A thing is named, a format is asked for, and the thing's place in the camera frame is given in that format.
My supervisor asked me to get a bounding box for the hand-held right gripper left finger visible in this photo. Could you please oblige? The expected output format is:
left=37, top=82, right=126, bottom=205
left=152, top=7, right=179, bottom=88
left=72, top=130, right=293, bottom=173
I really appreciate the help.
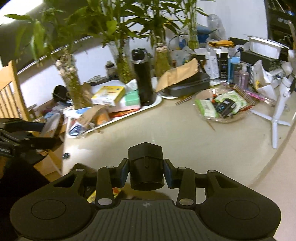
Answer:
left=50, top=158, right=129, bottom=208

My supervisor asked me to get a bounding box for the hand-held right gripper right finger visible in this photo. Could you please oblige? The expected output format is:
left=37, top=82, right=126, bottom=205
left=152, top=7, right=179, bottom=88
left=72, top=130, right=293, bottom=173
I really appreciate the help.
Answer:
left=164, top=159, right=248, bottom=208

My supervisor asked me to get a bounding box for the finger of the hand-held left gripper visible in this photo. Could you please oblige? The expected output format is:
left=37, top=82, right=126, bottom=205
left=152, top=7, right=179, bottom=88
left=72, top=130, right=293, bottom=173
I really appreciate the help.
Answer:
left=4, top=121, right=46, bottom=133
left=13, top=136, right=62, bottom=151

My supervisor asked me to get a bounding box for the black adapter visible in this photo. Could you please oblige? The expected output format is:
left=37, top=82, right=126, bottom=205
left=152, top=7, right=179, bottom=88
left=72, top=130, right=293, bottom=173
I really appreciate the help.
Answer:
left=128, top=142, right=166, bottom=191

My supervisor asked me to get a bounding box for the wooden chair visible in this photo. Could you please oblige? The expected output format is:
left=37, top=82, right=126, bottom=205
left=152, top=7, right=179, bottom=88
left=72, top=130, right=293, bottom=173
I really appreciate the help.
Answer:
left=0, top=60, right=31, bottom=121

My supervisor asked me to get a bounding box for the glass vase with dried flowers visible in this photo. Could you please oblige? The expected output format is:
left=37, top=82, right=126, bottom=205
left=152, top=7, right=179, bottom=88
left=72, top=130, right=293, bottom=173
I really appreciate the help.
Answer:
left=54, top=54, right=93, bottom=110

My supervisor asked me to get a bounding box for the white tray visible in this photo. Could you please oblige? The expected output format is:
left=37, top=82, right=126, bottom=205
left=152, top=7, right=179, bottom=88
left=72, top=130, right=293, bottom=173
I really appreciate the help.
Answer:
left=66, top=92, right=163, bottom=138

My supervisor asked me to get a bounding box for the green tissue pack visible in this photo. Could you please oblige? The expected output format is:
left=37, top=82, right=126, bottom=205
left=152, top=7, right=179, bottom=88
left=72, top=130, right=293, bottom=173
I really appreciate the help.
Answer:
left=116, top=90, right=142, bottom=110

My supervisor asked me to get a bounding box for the yellow medicine box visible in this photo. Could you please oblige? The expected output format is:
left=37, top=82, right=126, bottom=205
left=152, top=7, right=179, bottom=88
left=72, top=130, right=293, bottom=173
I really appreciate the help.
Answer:
left=91, top=85, right=126, bottom=107

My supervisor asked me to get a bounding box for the glass bowl of snacks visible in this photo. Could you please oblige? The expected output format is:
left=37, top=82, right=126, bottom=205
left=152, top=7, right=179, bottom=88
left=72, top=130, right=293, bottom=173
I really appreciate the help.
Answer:
left=194, top=88, right=254, bottom=124

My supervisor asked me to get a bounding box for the black zip case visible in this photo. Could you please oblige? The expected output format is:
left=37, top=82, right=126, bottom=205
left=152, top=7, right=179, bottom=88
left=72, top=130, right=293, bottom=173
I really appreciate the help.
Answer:
left=165, top=71, right=211, bottom=97

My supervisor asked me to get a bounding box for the black thermos bottle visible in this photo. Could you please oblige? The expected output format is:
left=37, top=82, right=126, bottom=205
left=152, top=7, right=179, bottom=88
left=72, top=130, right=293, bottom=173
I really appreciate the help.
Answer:
left=131, top=48, right=157, bottom=106

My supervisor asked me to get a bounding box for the brown paper envelope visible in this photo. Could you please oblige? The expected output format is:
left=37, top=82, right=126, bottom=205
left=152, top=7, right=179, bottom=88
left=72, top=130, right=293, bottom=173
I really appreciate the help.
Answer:
left=155, top=58, right=199, bottom=92

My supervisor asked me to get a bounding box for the slim glass vase with bamboo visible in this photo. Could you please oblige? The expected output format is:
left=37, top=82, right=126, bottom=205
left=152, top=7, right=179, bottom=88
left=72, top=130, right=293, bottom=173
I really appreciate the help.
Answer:
left=153, top=44, right=173, bottom=77

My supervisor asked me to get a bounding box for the blue carton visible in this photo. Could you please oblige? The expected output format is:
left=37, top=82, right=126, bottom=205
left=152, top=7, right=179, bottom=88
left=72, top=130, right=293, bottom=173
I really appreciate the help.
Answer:
left=227, top=56, right=242, bottom=83

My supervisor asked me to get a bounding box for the pink pump bottle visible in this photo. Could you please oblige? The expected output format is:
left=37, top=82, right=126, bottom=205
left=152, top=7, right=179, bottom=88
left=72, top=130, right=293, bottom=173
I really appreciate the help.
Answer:
left=238, top=63, right=250, bottom=85

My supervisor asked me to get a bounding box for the white tripod gimbal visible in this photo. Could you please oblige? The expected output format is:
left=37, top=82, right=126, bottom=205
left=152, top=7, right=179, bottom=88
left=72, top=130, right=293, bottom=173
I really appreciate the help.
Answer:
left=249, top=49, right=296, bottom=149

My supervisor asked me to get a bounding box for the white plastic bag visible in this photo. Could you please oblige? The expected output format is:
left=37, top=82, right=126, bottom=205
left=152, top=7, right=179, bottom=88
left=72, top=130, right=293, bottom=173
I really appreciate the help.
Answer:
left=253, top=60, right=278, bottom=93

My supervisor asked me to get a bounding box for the white food container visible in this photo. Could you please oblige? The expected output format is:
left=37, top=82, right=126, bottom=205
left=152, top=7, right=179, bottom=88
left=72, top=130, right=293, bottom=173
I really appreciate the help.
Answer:
left=246, top=34, right=290, bottom=60

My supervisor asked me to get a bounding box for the brown drawstring pouch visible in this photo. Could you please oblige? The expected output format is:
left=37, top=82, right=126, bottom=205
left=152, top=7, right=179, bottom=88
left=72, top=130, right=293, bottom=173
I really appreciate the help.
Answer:
left=78, top=104, right=111, bottom=129

